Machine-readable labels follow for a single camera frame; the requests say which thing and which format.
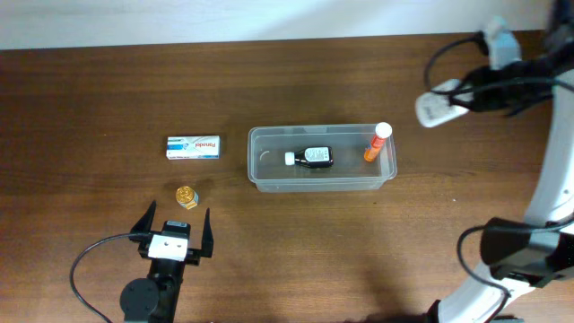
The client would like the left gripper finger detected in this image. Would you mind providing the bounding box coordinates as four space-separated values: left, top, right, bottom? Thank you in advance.
130 200 157 233
201 208 214 258

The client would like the clear white sanitizer bottle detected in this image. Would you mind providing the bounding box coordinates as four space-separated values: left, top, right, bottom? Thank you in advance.
415 92 469 128

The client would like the orange tube white cap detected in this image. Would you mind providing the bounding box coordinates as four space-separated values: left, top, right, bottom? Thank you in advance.
363 122 393 162

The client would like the dark syrup bottle white cap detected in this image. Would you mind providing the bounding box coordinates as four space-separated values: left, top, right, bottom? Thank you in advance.
284 146 334 169

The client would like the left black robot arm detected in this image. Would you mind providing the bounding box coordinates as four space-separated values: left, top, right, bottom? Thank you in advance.
119 202 214 323

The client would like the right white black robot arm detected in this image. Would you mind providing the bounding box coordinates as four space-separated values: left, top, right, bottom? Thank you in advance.
415 0 573 322

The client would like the clear plastic container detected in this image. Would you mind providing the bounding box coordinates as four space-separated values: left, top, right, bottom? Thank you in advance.
248 124 397 193

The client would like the small gold-lidded jar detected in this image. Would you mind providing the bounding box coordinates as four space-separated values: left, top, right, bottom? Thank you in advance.
176 186 198 210

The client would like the white Panadol medicine box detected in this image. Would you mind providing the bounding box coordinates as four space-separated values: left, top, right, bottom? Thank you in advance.
166 135 221 160

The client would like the right black cable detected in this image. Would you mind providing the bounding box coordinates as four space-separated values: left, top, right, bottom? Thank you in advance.
423 33 574 323

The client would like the black cable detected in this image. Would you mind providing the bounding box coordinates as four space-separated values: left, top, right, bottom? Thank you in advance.
423 33 574 323
68 232 150 323

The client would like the left black cable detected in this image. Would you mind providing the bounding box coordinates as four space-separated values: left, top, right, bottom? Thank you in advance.
68 232 150 323

